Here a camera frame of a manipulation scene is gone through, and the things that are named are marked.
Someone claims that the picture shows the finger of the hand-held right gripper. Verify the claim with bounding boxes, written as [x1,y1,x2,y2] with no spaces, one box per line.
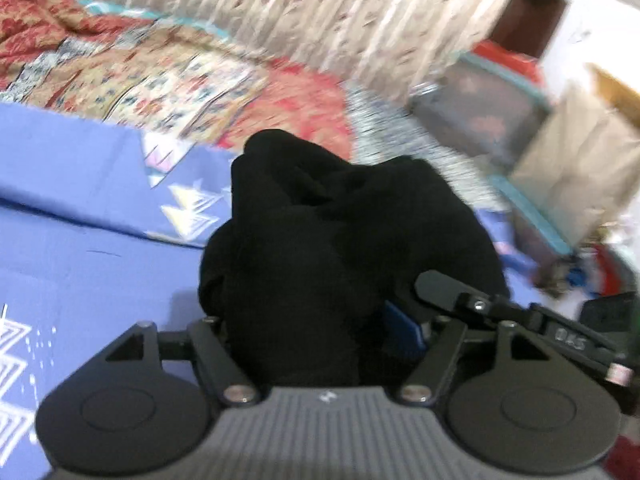
[414,270,538,333]

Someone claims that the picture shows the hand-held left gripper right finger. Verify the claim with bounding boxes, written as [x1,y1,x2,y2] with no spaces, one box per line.
[382,301,567,407]

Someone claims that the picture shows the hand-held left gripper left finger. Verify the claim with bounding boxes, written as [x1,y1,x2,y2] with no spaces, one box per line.
[104,316,262,407]

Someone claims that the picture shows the black pants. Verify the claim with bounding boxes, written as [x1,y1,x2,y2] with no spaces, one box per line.
[197,129,511,388]

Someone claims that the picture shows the brown paper bag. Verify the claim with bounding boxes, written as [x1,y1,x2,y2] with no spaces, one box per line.
[509,82,640,247]

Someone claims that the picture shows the blue printed bedsheet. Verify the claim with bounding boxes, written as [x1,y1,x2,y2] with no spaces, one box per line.
[0,102,546,480]

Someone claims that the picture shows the clear teal-rimmed storage box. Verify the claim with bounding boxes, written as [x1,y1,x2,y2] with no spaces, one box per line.
[406,51,575,257]

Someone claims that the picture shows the cardboard box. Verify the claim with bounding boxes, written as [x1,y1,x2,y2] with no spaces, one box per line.
[586,62,640,128]

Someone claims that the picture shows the red cloth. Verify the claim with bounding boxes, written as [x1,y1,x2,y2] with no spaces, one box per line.
[471,41,545,85]

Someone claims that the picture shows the brown wooden cabinet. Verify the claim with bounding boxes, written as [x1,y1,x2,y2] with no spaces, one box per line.
[489,0,569,59]

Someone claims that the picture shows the red patterned quilt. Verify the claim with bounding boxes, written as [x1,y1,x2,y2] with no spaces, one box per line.
[0,0,481,196]

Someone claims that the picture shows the beige floral curtain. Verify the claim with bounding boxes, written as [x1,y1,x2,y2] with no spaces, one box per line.
[12,0,532,88]

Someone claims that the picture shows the teal patterned cloth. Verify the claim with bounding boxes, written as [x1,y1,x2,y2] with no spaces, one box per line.
[82,0,236,38]

